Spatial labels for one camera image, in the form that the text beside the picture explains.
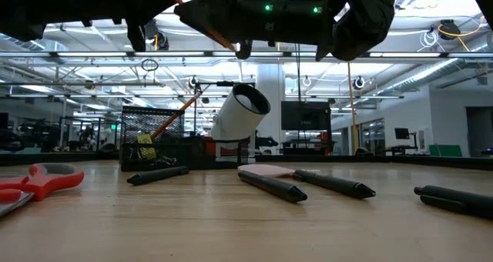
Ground white spotlight lamp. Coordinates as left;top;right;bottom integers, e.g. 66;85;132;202
210;82;272;165

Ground plain black pen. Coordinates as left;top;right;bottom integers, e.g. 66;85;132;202
126;165;190;186
292;169;377;200

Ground black pen with scale print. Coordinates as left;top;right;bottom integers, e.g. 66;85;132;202
237;170;308;204

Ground black television screen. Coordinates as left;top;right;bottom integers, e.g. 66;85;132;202
280;100;332;132

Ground black binder clip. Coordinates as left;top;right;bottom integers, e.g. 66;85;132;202
153;152;179;167

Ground long overhead light bar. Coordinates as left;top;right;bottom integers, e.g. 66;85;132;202
0;50;493;59

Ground yellow pencil with eraser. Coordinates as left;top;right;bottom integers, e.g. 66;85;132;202
171;0;236;52
149;90;204;140

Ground red handled scissors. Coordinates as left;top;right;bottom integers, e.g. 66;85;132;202
0;162;86;218

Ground pink sticky note pad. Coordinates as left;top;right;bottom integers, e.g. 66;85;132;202
236;163;298;179

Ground green panel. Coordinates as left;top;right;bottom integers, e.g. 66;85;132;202
428;144;463;158

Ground black mesh desk organizer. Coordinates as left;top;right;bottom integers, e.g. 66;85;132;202
118;105;251;173

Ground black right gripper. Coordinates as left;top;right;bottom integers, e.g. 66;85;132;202
173;0;336;61

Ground black click pen with clip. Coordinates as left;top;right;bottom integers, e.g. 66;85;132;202
413;184;493;221

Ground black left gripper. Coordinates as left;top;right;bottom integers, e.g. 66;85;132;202
42;0;183;53

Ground black and red equipment cart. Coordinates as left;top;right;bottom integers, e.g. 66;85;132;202
282;130;334;156

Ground yellow hanging power cord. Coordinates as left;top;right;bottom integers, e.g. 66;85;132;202
346;60;359;156

